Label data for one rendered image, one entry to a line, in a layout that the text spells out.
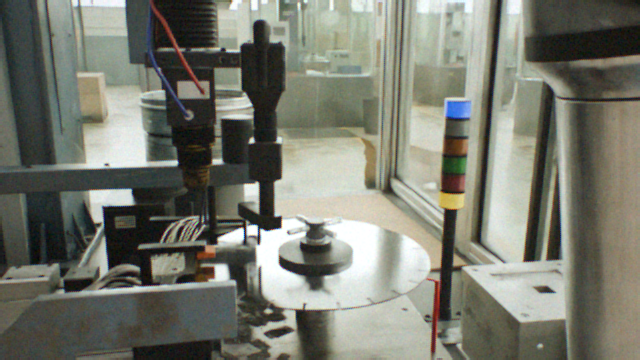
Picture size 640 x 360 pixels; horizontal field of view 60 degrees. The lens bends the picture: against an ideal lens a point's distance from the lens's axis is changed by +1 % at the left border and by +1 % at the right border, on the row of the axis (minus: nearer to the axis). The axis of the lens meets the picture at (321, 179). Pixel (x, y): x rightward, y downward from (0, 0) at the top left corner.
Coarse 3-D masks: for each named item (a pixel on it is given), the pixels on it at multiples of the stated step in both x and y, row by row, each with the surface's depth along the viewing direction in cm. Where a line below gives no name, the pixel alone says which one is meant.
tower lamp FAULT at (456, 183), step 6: (444, 174) 96; (450, 174) 95; (456, 174) 95; (462, 174) 95; (444, 180) 96; (450, 180) 95; (456, 180) 95; (462, 180) 95; (444, 186) 96; (450, 186) 95; (456, 186) 95; (462, 186) 96
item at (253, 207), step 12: (264, 192) 73; (240, 204) 79; (252, 204) 79; (264, 204) 74; (240, 216) 79; (252, 216) 76; (264, 216) 73; (276, 216) 74; (264, 228) 73; (276, 228) 74
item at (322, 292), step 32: (288, 224) 94; (352, 224) 94; (224, 256) 80; (256, 256) 80; (384, 256) 80; (416, 256) 81; (256, 288) 70; (288, 288) 70; (320, 288) 70; (352, 288) 70; (384, 288) 70
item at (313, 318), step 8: (296, 312) 82; (304, 312) 80; (312, 312) 80; (320, 312) 80; (328, 312) 81; (296, 320) 82; (304, 320) 81; (312, 320) 80; (320, 320) 80; (328, 320) 81
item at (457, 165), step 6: (444, 156) 95; (450, 156) 94; (456, 156) 94; (462, 156) 94; (444, 162) 95; (450, 162) 94; (456, 162) 94; (462, 162) 94; (444, 168) 95; (450, 168) 95; (456, 168) 94; (462, 168) 95
